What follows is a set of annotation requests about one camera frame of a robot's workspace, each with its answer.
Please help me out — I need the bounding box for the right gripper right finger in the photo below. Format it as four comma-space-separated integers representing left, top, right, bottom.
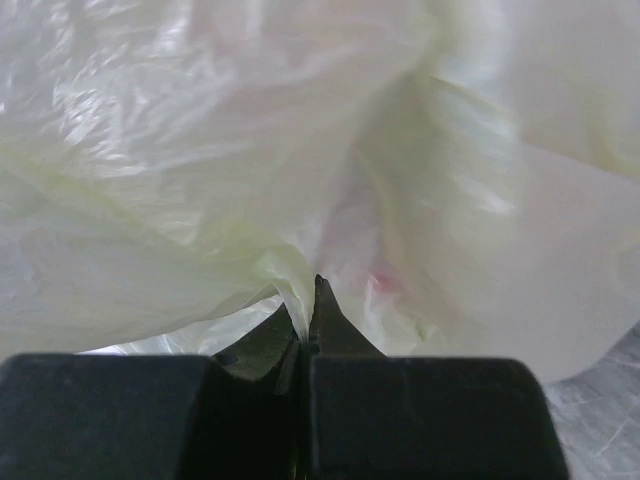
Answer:
305, 278, 569, 479

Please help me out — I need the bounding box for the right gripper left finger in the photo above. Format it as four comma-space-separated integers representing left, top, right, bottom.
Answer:
1, 308, 299, 479

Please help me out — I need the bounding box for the green avocado-print plastic bag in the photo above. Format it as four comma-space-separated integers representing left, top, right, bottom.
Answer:
1, 1, 639, 381

